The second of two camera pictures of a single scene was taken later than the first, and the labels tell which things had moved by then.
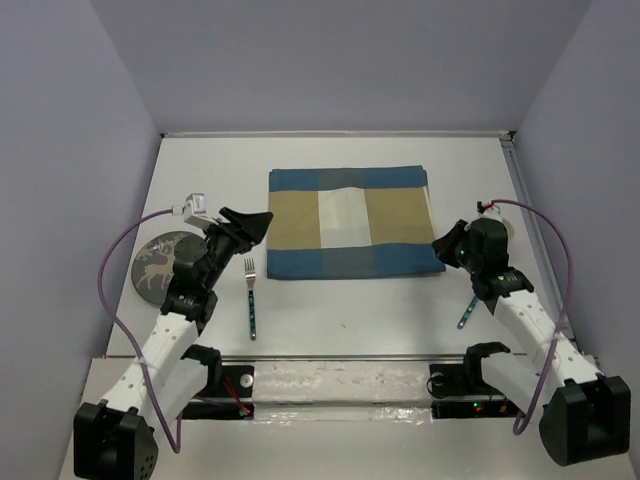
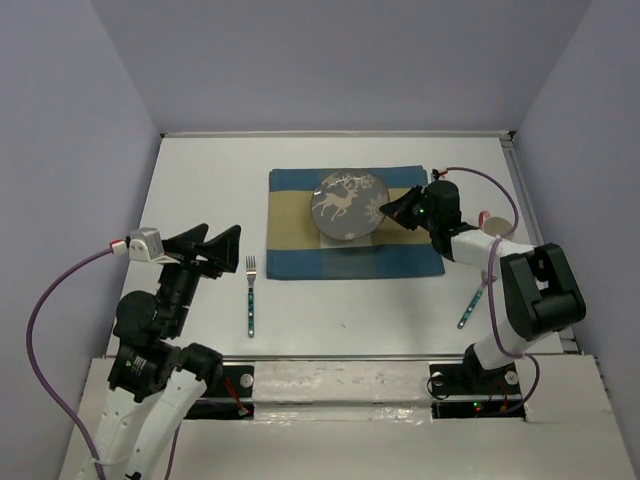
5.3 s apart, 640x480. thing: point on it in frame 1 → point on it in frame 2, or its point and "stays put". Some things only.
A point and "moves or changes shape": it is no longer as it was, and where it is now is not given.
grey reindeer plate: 153,264 moves or changes shape
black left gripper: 251,228 → 222,248
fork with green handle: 250,275 stays put
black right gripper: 443,245 → 399,207
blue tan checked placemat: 350,221 stays put
